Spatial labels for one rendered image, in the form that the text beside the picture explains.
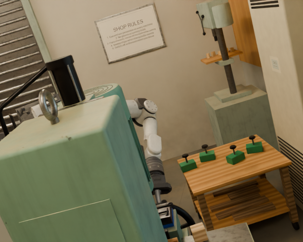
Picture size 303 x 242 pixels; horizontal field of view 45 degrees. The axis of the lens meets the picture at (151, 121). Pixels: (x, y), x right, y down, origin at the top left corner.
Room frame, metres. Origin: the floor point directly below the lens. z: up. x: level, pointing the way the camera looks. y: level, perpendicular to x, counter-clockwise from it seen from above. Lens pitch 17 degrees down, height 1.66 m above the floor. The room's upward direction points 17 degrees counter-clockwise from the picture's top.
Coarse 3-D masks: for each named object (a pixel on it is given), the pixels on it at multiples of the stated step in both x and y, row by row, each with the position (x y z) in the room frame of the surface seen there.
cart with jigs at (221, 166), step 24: (240, 144) 2.52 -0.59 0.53; (264, 144) 2.39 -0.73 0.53; (192, 168) 2.35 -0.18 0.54; (216, 168) 2.26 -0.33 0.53; (240, 168) 2.15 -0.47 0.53; (264, 168) 2.06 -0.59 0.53; (192, 192) 2.06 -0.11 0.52; (216, 192) 2.52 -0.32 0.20; (240, 192) 2.41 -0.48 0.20; (264, 192) 2.35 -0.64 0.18; (288, 192) 2.06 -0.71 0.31; (216, 216) 2.21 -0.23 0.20; (240, 216) 2.12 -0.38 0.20; (264, 216) 2.07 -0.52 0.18
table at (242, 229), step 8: (240, 224) 1.06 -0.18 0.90; (184, 232) 1.16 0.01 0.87; (208, 232) 1.07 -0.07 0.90; (216, 232) 1.06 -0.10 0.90; (224, 232) 1.05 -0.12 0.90; (232, 232) 1.03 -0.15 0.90; (240, 232) 1.02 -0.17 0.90; (248, 232) 1.01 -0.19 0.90; (184, 240) 1.07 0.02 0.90; (192, 240) 1.06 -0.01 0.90; (208, 240) 1.03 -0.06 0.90; (216, 240) 1.02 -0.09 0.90; (224, 240) 1.01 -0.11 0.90; (232, 240) 1.00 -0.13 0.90; (240, 240) 0.98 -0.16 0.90; (248, 240) 0.97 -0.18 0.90
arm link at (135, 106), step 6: (126, 102) 1.69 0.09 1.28; (132, 102) 1.72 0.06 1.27; (138, 102) 1.73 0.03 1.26; (144, 102) 1.74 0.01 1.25; (150, 102) 1.76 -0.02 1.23; (132, 108) 1.69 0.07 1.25; (138, 108) 1.71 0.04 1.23; (144, 108) 1.72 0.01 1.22; (150, 108) 1.72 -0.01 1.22; (156, 108) 1.75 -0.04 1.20; (132, 114) 1.70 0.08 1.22; (138, 114) 1.72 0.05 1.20; (132, 120) 1.76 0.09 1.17
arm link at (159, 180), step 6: (156, 162) 1.46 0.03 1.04; (150, 168) 1.44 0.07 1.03; (156, 168) 1.43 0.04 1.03; (162, 168) 1.45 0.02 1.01; (150, 174) 1.43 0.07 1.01; (156, 174) 1.42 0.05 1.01; (162, 174) 1.45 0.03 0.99; (156, 180) 1.40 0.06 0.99; (162, 180) 1.40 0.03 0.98; (156, 186) 1.37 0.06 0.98; (162, 186) 1.37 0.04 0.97; (168, 186) 1.37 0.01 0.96; (162, 192) 1.39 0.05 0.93; (168, 192) 1.39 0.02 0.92
